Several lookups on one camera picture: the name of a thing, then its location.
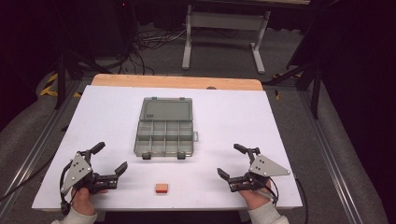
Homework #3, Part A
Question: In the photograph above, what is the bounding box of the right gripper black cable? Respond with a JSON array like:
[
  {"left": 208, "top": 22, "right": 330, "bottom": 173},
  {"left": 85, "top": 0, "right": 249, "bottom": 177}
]
[{"left": 266, "top": 175, "right": 310, "bottom": 224}]

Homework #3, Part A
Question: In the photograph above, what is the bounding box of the person's left hand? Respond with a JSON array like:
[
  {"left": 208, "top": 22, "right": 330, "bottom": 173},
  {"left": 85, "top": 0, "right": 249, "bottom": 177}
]
[{"left": 70, "top": 186, "right": 109, "bottom": 217}]

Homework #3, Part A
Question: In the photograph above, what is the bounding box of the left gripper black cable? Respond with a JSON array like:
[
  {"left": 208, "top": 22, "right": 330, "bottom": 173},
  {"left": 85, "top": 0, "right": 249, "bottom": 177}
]
[{"left": 59, "top": 161, "right": 75, "bottom": 217}]

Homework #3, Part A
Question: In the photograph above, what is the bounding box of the yellow black floor tape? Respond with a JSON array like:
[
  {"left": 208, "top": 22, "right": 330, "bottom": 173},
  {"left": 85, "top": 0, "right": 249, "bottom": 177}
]
[{"left": 38, "top": 72, "right": 83, "bottom": 99}]

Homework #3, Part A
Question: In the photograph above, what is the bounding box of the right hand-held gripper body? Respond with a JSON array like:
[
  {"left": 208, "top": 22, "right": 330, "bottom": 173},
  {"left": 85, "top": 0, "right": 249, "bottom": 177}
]
[{"left": 228, "top": 147, "right": 291, "bottom": 192}]

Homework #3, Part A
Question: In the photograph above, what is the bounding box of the black tripod stand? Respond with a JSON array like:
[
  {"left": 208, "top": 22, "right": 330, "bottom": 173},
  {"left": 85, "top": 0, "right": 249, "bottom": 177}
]
[{"left": 263, "top": 46, "right": 323, "bottom": 120}]

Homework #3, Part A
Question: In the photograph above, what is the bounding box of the clear grey compartment box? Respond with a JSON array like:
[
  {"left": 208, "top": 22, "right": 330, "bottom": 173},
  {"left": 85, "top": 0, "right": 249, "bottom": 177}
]
[{"left": 133, "top": 96, "right": 200, "bottom": 161}]

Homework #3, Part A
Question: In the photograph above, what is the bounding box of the bundle of floor cables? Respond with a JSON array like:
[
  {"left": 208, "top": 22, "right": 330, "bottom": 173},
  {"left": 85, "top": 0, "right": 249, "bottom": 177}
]
[{"left": 116, "top": 27, "right": 190, "bottom": 77}]

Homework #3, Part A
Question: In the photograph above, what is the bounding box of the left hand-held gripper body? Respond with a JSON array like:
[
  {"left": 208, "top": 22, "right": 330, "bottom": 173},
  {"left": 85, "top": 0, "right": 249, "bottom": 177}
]
[{"left": 60, "top": 150, "right": 120, "bottom": 196}]

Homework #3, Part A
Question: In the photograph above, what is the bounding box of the white metal stand frame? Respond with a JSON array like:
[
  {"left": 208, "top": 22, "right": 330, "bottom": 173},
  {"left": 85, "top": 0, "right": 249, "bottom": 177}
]
[{"left": 181, "top": 4, "right": 272, "bottom": 75}]

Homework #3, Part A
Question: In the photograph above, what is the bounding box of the person's right hand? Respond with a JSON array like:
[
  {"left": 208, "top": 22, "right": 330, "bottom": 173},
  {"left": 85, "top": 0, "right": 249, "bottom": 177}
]
[{"left": 237, "top": 180, "right": 273, "bottom": 211}]

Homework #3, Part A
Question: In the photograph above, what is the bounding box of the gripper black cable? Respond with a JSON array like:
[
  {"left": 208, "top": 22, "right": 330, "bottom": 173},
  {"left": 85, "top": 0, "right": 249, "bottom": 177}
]
[
  {"left": 266, "top": 175, "right": 310, "bottom": 224},
  {"left": 59, "top": 161, "right": 75, "bottom": 217}
]

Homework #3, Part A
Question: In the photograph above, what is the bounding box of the white table mat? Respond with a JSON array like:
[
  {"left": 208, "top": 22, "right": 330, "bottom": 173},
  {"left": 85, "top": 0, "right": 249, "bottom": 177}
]
[{"left": 31, "top": 85, "right": 304, "bottom": 211}]

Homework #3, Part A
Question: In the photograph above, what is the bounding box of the aluminium floor rail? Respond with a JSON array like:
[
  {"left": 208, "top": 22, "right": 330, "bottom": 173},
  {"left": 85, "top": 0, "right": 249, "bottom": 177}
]
[
  {"left": 298, "top": 89, "right": 364, "bottom": 224},
  {"left": 0, "top": 79, "right": 83, "bottom": 218}
]

